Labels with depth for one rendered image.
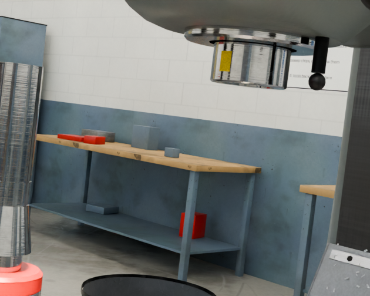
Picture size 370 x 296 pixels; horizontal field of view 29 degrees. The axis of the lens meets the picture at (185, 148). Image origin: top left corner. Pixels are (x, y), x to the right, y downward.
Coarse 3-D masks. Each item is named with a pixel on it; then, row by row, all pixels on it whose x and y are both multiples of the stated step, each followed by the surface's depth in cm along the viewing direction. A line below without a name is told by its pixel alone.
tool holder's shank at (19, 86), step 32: (0, 64) 38; (0, 96) 38; (32, 96) 38; (0, 128) 38; (32, 128) 38; (0, 160) 38; (32, 160) 39; (0, 192) 38; (0, 224) 38; (0, 256) 38
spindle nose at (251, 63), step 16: (224, 48) 42; (240, 48) 42; (256, 48) 42; (272, 48) 42; (288, 48) 43; (240, 64) 42; (256, 64) 42; (272, 64) 42; (288, 64) 43; (224, 80) 42; (240, 80) 42; (256, 80) 42; (272, 80) 42
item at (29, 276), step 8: (24, 264) 40; (32, 264) 41; (16, 272) 39; (24, 272) 39; (32, 272) 39; (40, 272) 39; (0, 280) 37; (8, 280) 37; (16, 280) 37; (24, 280) 38; (32, 280) 38; (40, 280) 39; (0, 288) 37; (8, 288) 37; (16, 288) 37; (24, 288) 38; (32, 288) 38; (40, 288) 39
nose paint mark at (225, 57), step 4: (224, 52) 42; (228, 52) 42; (224, 56) 42; (228, 56) 42; (220, 60) 42; (224, 60) 42; (228, 60) 42; (220, 64) 42; (224, 64) 42; (228, 64) 42; (220, 68) 42; (224, 68) 42; (228, 68) 42
